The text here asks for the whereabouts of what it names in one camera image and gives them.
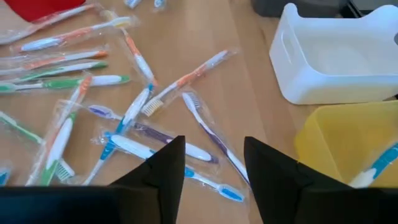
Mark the white plastic bin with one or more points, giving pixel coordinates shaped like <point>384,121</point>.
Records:
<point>326,81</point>

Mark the red cloth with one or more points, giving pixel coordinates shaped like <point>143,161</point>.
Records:
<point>37,9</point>

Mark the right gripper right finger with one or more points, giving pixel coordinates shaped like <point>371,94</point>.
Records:
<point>270,180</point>

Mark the purple white wrapped toothbrush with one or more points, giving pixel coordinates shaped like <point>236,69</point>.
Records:
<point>214,137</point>
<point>199,152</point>

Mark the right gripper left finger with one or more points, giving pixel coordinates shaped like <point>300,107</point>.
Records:
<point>168,174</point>

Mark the yellow plastic bin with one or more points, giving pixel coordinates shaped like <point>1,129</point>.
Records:
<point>326,140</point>

